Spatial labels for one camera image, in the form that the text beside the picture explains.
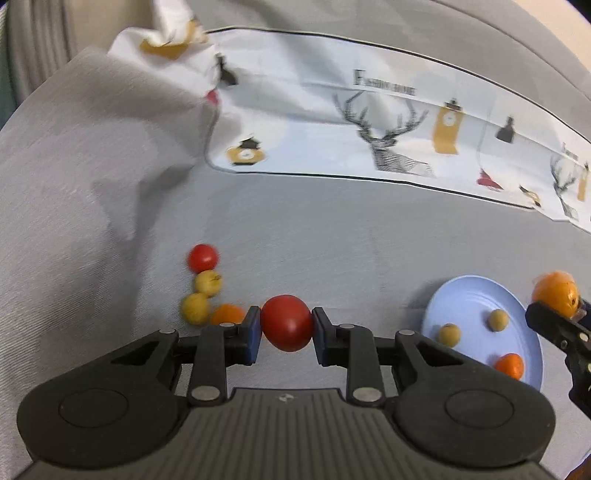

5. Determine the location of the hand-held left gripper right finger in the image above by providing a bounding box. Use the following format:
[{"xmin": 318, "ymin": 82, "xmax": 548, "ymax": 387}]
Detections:
[{"xmin": 311, "ymin": 307, "xmax": 467, "ymax": 408}]

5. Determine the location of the white printed cloth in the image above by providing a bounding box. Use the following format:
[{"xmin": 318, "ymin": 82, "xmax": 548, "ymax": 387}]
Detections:
[{"xmin": 108, "ymin": 0, "xmax": 591, "ymax": 224}]

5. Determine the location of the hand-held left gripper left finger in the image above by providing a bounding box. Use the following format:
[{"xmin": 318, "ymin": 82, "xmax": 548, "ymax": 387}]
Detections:
[{"xmin": 108, "ymin": 305, "xmax": 263, "ymax": 408}]

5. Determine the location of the red cherry tomato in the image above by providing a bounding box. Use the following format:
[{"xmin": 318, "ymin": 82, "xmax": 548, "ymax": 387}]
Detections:
[
  {"xmin": 261, "ymin": 294, "xmax": 315, "ymax": 353},
  {"xmin": 187, "ymin": 244, "xmax": 219, "ymax": 274}
]

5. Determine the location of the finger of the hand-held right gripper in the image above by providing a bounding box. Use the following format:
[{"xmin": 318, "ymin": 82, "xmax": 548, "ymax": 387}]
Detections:
[
  {"xmin": 525, "ymin": 301, "xmax": 591, "ymax": 416},
  {"xmin": 571, "ymin": 300, "xmax": 591, "ymax": 331}
]

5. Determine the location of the mandarin orange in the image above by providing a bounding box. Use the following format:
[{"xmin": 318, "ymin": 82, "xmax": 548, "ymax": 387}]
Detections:
[
  {"xmin": 495, "ymin": 353, "xmax": 525, "ymax": 380},
  {"xmin": 531, "ymin": 271, "xmax": 580, "ymax": 318},
  {"xmin": 211, "ymin": 304, "xmax": 247, "ymax": 326}
]

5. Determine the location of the grey ribbed curtain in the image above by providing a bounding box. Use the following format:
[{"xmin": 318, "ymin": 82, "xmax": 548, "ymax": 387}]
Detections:
[{"xmin": 0, "ymin": 0, "xmax": 153, "ymax": 121}]

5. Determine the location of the blue plate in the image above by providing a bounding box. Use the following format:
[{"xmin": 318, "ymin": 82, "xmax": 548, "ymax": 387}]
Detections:
[{"xmin": 421, "ymin": 275, "xmax": 543, "ymax": 391}]

